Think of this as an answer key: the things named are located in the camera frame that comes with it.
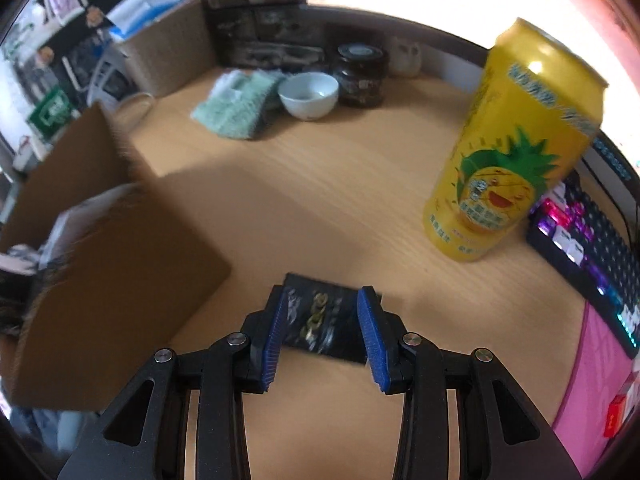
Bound blue white tissue pack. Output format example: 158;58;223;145
107;0;181;43

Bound black cart with flower band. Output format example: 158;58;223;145
30;2;126;106

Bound brown cardboard box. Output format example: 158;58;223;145
0;102;233;411

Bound pink desk mat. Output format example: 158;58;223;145
550;300;640;453

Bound backlit black keyboard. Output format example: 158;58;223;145
525;135;640;361

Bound clear water bottle green label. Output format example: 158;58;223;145
15;60;76;161

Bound small white bowl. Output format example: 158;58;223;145
277;72;341;122

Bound yellow pineapple drink can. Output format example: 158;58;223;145
422;17;608;263

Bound small white figurine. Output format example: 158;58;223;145
390;37;424;79

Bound green knitted cloth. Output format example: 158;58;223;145
190;70;287;141

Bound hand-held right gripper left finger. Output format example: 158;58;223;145
57;284;290;480

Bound dark glass jar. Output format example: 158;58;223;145
332;42;389;109

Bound wooden desktop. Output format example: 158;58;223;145
97;60;590;480

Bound white cord loop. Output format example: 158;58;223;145
119;91;157;112

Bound black pocket tissue pack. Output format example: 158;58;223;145
280;272;383;366

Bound small red box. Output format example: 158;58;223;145
602;392;632;438

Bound person's grey trousers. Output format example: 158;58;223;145
10;405;101;466

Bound beige woven plastic basket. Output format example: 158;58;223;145
112;0;218;98

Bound dark acrylic drawer organizer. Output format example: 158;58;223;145
192;0;331;68

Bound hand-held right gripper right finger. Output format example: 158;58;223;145
356;285;583;480

